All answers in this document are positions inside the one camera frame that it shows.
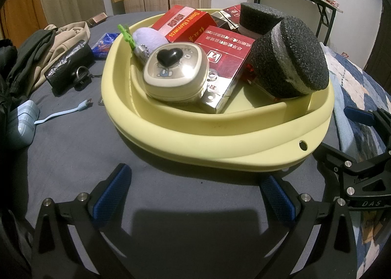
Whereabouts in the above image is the red white gift box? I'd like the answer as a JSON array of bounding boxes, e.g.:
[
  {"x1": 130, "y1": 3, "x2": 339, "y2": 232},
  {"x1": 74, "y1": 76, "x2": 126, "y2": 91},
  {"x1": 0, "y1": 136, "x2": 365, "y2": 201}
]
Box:
[{"x1": 152, "y1": 5, "x2": 217, "y2": 43}]

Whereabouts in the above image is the black foam cylinder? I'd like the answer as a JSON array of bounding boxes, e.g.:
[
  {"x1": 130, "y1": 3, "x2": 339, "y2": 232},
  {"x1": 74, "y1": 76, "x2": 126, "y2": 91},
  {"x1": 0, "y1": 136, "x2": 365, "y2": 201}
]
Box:
[
  {"x1": 249, "y1": 16, "x2": 329, "y2": 99},
  {"x1": 238, "y1": 2, "x2": 287, "y2": 39}
]

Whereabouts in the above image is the purple plush toy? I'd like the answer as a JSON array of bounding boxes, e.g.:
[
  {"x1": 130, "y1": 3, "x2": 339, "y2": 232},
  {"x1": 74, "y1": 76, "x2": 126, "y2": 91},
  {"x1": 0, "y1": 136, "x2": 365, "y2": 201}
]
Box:
[{"x1": 132, "y1": 27, "x2": 168, "y2": 57}]

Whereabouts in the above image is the yellow plastic basin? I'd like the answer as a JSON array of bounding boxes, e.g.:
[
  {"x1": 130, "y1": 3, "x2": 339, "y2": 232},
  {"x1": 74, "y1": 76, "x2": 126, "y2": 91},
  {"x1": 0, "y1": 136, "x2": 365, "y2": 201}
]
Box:
[{"x1": 100, "y1": 8, "x2": 336, "y2": 173}]

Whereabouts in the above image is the green plastic clip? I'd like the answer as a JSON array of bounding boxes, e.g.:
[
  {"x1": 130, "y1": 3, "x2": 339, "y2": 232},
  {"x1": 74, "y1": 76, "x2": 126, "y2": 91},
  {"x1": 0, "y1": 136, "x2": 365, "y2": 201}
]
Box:
[{"x1": 117, "y1": 24, "x2": 137, "y2": 51}]

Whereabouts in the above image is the black pouch with keyring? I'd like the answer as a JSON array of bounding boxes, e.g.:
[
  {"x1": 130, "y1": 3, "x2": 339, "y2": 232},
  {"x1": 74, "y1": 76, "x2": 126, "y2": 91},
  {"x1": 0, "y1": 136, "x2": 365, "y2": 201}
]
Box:
[{"x1": 44, "y1": 40, "x2": 95, "y2": 95}]

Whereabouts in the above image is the beige jacket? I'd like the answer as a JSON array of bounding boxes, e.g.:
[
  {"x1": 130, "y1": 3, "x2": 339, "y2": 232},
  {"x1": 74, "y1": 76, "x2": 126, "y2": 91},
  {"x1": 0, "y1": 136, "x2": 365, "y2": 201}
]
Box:
[{"x1": 26, "y1": 21, "x2": 90, "y2": 96}]

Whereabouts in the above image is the blue checkered rug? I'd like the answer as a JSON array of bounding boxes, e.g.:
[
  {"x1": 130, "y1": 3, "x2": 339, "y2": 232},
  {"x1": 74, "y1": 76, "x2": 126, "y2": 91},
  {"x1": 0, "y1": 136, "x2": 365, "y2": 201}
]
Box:
[{"x1": 321, "y1": 44, "x2": 390, "y2": 278}]

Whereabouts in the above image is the cream round case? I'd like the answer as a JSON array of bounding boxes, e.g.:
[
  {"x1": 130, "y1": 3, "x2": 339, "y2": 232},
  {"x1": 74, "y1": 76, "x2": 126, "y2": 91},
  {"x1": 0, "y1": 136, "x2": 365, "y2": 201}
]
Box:
[{"x1": 142, "y1": 42, "x2": 209, "y2": 104}]

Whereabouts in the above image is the large red silver box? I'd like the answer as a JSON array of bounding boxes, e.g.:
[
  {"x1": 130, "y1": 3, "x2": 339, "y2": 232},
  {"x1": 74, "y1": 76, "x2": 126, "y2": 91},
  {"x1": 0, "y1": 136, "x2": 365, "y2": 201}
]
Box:
[{"x1": 211, "y1": 4, "x2": 240, "y2": 32}]

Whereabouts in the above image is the black folding table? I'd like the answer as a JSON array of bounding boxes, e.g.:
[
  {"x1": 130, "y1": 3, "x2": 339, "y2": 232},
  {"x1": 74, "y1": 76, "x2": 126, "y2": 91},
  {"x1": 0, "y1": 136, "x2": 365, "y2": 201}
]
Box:
[{"x1": 253, "y1": 0, "x2": 343, "y2": 44}]

